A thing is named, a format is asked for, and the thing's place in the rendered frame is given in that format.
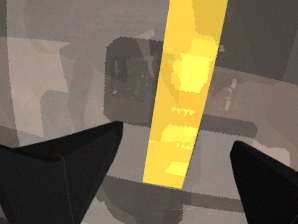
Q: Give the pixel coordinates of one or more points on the yellow bar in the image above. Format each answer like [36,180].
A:
[193,32]

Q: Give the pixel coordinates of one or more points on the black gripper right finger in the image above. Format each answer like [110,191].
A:
[268,189]

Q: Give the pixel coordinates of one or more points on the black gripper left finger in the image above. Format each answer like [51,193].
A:
[54,182]

